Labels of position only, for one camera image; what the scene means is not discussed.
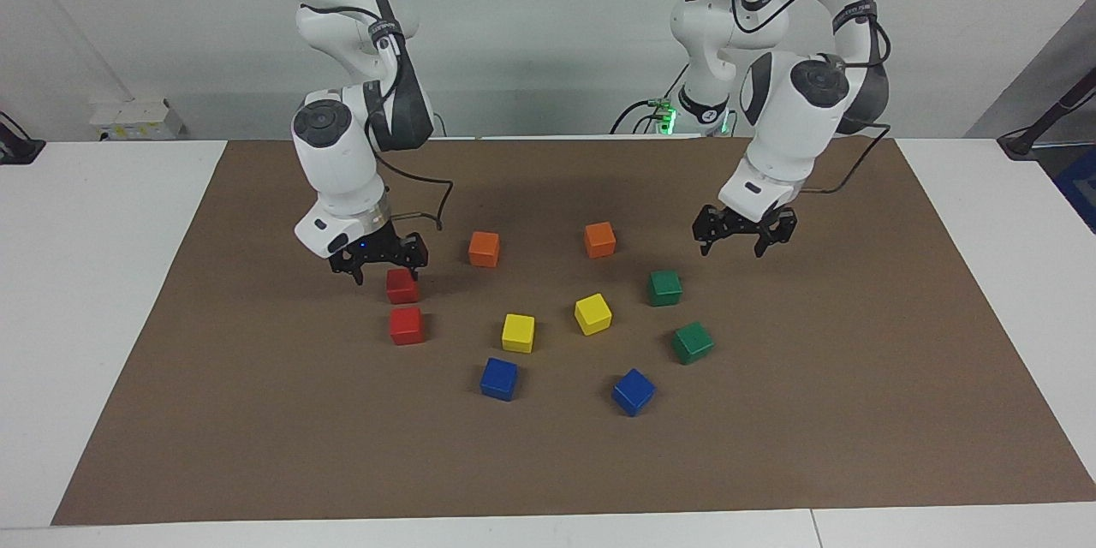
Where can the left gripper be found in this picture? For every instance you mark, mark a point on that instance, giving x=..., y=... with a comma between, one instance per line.
x=752, y=225

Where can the white socket box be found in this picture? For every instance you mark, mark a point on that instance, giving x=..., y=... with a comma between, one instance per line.
x=137, y=120

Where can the red block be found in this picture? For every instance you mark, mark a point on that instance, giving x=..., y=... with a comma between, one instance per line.
x=402, y=287
x=407, y=326

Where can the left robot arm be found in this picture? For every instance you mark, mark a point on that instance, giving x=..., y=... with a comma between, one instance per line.
x=792, y=124

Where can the black stand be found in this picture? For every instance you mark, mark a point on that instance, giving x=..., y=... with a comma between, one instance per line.
x=1040, y=124
x=17, y=147

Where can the yellow block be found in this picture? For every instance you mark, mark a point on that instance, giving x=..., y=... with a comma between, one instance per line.
x=592, y=314
x=518, y=334

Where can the blue block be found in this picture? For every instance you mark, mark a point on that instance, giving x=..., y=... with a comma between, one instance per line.
x=498, y=379
x=634, y=392

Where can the green block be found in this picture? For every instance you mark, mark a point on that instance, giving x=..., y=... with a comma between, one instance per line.
x=692, y=343
x=664, y=288

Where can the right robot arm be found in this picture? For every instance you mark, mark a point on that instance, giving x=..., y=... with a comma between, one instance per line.
x=338, y=163

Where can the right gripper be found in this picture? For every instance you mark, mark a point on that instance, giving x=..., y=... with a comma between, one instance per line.
x=377, y=247

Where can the orange block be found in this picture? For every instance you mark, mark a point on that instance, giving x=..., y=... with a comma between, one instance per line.
x=484, y=250
x=600, y=241

